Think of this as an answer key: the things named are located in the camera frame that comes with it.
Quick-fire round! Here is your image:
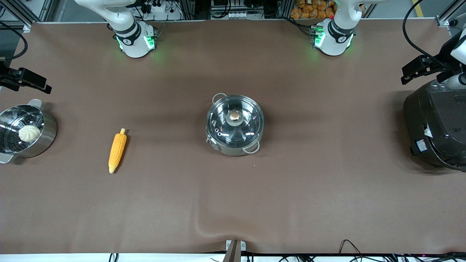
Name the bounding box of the black looped floor cable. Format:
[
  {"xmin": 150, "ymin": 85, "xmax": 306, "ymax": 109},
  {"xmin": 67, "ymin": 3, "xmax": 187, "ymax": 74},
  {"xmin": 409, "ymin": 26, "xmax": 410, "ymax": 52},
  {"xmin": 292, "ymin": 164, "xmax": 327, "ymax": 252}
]
[{"xmin": 339, "ymin": 239, "xmax": 364, "ymax": 262}]

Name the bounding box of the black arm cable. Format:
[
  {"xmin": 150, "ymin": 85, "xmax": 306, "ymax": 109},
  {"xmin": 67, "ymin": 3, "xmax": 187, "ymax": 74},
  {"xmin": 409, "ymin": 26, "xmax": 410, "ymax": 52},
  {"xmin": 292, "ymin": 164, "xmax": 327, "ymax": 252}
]
[
  {"xmin": 402, "ymin": 0, "xmax": 455, "ymax": 70},
  {"xmin": 0, "ymin": 21, "xmax": 28, "ymax": 61}
]

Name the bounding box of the orange snack bag pile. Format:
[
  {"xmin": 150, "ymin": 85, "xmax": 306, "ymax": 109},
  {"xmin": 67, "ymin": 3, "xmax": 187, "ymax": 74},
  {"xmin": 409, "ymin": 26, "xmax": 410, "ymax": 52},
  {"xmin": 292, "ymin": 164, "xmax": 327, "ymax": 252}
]
[{"xmin": 290, "ymin": 0, "xmax": 336, "ymax": 20}]

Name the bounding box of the black rice cooker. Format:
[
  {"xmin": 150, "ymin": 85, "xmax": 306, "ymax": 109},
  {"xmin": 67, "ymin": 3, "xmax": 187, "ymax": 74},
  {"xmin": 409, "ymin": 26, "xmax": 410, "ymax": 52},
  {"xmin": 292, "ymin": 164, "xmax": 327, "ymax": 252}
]
[{"xmin": 403, "ymin": 78, "xmax": 466, "ymax": 172}]

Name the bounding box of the glass pot lid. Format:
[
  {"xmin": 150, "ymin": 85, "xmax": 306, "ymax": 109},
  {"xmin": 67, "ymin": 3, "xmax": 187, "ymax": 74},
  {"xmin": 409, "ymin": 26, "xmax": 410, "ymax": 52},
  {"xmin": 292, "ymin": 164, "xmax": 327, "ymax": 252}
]
[{"xmin": 206, "ymin": 95, "xmax": 264, "ymax": 146}]

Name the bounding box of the brown table mat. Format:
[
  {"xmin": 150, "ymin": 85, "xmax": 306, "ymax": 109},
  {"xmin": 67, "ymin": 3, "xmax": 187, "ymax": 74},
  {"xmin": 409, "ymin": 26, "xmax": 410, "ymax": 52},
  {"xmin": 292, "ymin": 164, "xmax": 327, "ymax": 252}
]
[{"xmin": 0, "ymin": 20, "xmax": 466, "ymax": 255}]

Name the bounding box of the steel pot with handles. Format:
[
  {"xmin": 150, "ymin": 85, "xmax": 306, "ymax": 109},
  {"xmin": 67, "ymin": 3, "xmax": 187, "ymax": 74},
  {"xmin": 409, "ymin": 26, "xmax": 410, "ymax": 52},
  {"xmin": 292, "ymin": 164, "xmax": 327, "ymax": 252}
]
[{"xmin": 206, "ymin": 93, "xmax": 265, "ymax": 157}]

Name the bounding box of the yellow corn cob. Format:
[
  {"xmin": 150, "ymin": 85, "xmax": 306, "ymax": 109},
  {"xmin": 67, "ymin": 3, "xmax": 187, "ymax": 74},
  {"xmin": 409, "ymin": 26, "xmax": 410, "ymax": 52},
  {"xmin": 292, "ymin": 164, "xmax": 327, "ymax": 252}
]
[{"xmin": 108, "ymin": 128, "xmax": 128, "ymax": 174}]

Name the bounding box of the white steamed bun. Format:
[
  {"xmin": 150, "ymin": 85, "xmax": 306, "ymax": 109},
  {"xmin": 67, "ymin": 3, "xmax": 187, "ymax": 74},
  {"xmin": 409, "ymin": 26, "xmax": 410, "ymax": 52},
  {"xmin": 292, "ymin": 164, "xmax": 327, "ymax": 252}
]
[{"xmin": 18, "ymin": 125, "xmax": 41, "ymax": 142}]

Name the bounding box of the steel steamer pot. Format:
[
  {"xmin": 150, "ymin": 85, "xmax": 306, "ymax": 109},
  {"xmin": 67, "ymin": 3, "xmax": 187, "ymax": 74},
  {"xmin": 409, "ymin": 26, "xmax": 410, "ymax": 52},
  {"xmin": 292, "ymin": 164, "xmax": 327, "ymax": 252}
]
[{"xmin": 0, "ymin": 99, "xmax": 58, "ymax": 164}]

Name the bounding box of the metal table clamp bracket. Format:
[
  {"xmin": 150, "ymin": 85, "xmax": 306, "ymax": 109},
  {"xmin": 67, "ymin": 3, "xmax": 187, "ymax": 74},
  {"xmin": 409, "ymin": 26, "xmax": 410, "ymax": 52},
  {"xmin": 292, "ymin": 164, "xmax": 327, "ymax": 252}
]
[{"xmin": 223, "ymin": 239, "xmax": 246, "ymax": 262}]

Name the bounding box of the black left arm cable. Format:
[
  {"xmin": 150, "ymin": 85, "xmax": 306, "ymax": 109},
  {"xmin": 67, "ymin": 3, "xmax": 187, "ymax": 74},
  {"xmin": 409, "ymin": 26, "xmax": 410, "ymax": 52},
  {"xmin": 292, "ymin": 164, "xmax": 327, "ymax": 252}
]
[{"xmin": 402, "ymin": 0, "xmax": 455, "ymax": 70}]

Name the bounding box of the white power strip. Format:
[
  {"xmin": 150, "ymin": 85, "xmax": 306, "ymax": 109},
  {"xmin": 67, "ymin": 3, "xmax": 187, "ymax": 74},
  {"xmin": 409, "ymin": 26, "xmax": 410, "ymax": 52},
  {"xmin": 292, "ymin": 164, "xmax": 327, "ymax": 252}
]
[{"xmin": 140, "ymin": 0, "xmax": 182, "ymax": 21}]

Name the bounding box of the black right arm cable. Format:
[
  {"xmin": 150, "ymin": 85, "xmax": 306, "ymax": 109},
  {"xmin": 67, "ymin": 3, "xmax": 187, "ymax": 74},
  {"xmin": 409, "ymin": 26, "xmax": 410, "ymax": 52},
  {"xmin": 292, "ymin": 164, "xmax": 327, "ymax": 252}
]
[{"xmin": 0, "ymin": 21, "xmax": 28, "ymax": 61}]

